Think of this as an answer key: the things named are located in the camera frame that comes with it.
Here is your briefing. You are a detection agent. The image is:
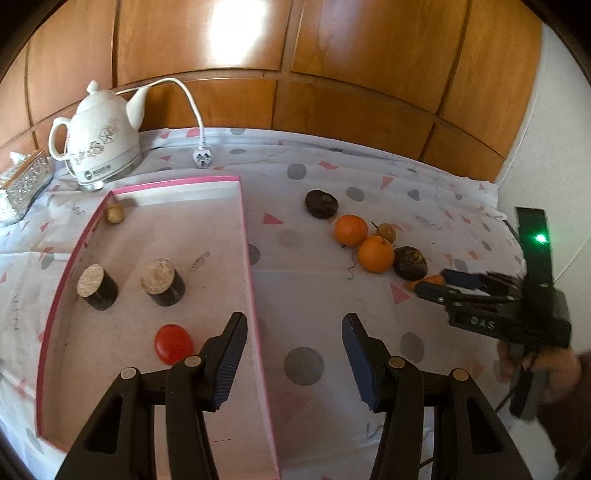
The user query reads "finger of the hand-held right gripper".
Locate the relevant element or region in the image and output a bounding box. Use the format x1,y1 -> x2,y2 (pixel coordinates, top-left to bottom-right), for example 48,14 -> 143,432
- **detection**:
412,281 -> 523,311
441,268 -> 525,294

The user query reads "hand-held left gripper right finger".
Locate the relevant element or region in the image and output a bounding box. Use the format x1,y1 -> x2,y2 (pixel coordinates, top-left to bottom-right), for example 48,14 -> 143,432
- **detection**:
342,313 -> 534,480

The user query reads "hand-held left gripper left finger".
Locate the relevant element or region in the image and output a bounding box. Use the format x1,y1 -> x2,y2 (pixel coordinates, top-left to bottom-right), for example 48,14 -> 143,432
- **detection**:
55,312 -> 250,480

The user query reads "small orange carrot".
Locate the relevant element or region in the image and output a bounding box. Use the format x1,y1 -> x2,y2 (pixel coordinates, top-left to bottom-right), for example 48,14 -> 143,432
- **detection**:
405,274 -> 446,291

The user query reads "dark brown fruit with calyx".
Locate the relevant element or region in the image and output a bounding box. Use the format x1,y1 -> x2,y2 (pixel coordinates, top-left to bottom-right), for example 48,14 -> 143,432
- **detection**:
392,246 -> 428,281

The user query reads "mandarin orange with twig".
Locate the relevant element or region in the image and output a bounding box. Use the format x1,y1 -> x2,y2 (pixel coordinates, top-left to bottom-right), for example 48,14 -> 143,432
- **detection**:
334,215 -> 369,281

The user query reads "pink shallow cardboard box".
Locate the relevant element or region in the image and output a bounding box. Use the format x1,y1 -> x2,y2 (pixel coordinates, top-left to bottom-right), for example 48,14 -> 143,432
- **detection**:
36,175 -> 281,480

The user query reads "person's right forearm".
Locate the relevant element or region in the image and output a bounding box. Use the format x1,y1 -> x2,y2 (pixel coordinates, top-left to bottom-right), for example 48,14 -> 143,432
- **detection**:
542,351 -> 591,469

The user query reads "person's right hand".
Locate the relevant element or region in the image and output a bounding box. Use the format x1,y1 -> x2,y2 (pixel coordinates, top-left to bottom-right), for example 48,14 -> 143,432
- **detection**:
496,342 -> 583,407

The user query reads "red tomato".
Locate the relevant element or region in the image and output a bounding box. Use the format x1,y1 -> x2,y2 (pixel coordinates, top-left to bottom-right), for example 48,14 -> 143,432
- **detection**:
154,324 -> 195,365

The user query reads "white patterned tablecloth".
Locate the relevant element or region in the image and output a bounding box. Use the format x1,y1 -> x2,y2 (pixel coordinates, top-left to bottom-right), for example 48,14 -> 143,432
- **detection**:
0,127 -> 561,480

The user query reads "dark sugarcane piece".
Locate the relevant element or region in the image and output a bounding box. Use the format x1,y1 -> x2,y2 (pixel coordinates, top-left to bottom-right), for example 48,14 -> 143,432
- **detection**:
77,263 -> 119,311
141,259 -> 186,307

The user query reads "white floral ceramic kettle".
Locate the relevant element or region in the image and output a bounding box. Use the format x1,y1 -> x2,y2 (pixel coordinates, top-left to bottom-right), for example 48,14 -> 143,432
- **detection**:
48,80 -> 151,191

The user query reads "silver glitter tissue box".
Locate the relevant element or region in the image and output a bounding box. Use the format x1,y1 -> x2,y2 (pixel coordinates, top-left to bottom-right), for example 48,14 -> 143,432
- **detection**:
0,150 -> 52,225

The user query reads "thin black cable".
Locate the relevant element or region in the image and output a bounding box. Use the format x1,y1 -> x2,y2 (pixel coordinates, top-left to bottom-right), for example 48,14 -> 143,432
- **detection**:
495,385 -> 519,411

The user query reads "white power cord with plug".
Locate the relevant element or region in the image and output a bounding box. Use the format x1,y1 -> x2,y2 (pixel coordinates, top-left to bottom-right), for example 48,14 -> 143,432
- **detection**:
115,78 -> 214,168

